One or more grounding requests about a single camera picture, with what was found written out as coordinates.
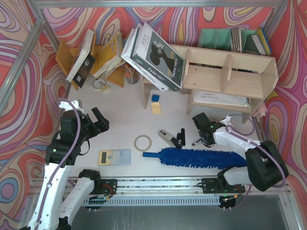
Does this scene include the blue fluffy duster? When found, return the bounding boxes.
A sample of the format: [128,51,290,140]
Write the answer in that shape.
[142,148,247,170]

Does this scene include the beige masking tape roll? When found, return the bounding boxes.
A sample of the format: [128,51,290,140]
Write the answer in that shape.
[134,135,152,152]

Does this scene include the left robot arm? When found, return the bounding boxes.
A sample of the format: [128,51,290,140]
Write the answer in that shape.
[24,107,109,230]

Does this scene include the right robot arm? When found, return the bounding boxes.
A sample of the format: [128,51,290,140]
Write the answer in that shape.
[192,113,289,192]

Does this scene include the light wooden bookshelf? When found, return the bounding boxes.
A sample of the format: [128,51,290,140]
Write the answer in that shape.
[141,44,279,124]

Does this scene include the black clip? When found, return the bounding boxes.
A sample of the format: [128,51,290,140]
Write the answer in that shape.
[177,128,186,146]

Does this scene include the spiral notebook white cover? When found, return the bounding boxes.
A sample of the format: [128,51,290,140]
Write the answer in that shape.
[193,91,250,107]

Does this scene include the beige black stapler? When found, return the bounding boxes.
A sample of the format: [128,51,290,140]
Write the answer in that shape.
[158,130,182,149]

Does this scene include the beige calculator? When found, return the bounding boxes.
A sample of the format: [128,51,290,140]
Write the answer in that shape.
[98,149,130,166]

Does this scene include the pencil cup with pencils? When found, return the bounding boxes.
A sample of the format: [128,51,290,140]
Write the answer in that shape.
[124,63,139,85]

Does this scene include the pink pig figure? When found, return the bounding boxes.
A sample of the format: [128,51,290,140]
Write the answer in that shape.
[252,102,268,121]

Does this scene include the blue eraser block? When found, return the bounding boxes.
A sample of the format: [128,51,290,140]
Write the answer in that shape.
[152,94,160,103]

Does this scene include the black white paperback book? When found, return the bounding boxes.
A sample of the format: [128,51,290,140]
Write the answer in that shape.
[66,29,95,88]

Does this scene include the yellow worn book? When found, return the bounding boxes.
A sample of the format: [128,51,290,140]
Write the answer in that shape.
[92,31,123,80]

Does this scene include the white Chokladfabriken book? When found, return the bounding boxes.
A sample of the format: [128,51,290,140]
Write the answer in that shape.
[121,23,169,91]

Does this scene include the orange wooden book stand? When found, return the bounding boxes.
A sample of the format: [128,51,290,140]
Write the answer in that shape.
[56,41,125,87]

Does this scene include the Twins story book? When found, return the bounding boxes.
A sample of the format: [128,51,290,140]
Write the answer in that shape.
[130,23,185,91]

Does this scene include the green desk organizer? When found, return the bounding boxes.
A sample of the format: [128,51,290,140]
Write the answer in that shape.
[197,28,261,55]

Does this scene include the blue covered notebook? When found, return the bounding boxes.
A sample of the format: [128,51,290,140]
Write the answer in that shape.
[251,27,272,56]

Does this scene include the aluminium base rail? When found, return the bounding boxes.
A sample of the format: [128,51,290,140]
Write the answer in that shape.
[29,176,291,196]

